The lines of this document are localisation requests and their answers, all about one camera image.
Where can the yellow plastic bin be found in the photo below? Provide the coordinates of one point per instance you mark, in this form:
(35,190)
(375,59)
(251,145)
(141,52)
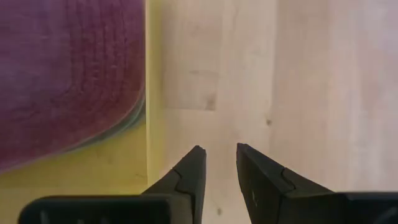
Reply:
(109,168)

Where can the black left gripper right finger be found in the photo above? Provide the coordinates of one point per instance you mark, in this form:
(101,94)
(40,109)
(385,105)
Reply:
(261,180)

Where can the maroon baseball cap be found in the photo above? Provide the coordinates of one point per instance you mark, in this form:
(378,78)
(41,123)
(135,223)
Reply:
(62,77)

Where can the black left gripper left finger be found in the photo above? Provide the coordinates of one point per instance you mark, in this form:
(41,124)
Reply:
(192,177)

